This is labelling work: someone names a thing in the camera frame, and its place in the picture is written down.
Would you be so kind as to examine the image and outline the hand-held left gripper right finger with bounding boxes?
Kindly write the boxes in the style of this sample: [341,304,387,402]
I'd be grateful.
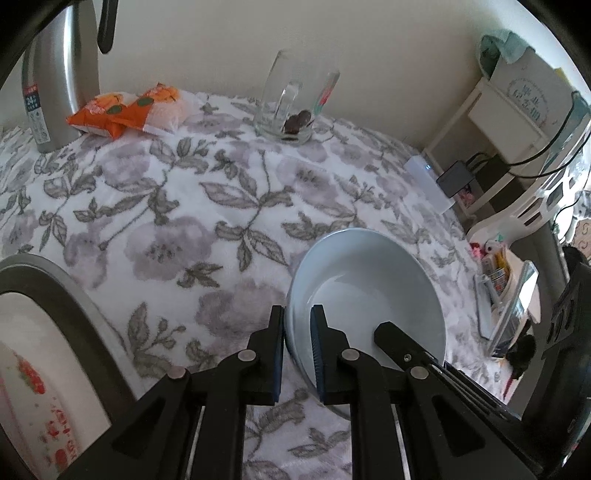
[310,304,543,480]

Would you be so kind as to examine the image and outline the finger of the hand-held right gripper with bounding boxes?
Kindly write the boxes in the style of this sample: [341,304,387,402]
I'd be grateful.
[373,321,546,464]

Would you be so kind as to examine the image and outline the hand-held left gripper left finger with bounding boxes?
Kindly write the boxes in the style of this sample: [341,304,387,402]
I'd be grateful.
[58,305,286,480]

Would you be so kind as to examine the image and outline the light blue bowl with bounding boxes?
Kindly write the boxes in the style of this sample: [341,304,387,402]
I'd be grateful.
[284,227,448,418]

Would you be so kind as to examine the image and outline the white plate with black rim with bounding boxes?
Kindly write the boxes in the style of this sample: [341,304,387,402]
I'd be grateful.
[0,254,137,480]

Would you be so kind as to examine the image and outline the black rimmed white plate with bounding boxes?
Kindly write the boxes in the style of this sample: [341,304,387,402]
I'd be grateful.
[0,292,113,480]

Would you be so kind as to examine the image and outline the strawberry print bowl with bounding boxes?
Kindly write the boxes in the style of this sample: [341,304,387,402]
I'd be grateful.
[0,342,86,480]

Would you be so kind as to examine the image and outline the black furry item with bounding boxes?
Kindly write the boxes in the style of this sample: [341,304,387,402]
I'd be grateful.
[505,333,537,372]

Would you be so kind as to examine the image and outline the smartphone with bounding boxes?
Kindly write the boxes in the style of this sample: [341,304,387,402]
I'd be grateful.
[489,262,539,356]

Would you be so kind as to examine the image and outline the small colourful toy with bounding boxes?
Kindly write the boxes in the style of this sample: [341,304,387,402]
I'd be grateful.
[468,233,506,261]

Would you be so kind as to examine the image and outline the white power strip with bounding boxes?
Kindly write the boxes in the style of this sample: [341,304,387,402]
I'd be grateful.
[404,156,455,214]

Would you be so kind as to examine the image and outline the black charger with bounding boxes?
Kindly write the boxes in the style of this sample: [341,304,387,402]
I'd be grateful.
[436,161,476,195]

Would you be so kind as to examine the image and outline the dark brown dried fruit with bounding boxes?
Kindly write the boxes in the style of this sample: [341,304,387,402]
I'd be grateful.
[283,110,313,136]

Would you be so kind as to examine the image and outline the white carved shelf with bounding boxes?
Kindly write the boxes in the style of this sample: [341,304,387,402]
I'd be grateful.
[422,76,591,241]

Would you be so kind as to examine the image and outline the clear glass mug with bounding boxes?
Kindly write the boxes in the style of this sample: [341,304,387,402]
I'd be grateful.
[253,50,341,145]

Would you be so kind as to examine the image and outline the orange snack packet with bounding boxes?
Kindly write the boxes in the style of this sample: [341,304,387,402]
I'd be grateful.
[122,83,197,136]
[67,92,139,138]

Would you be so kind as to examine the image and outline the white printed paper bag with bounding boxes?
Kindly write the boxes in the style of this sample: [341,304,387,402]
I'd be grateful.
[489,51,578,134]

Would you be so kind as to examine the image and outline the mint green cloth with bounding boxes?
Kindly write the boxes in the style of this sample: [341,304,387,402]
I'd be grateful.
[479,30,525,65]

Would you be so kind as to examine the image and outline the stainless steel thermos jug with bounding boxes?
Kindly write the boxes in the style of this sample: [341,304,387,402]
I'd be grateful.
[21,0,118,154]

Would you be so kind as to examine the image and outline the black cable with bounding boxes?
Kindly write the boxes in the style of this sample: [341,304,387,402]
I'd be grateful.
[464,92,591,178]

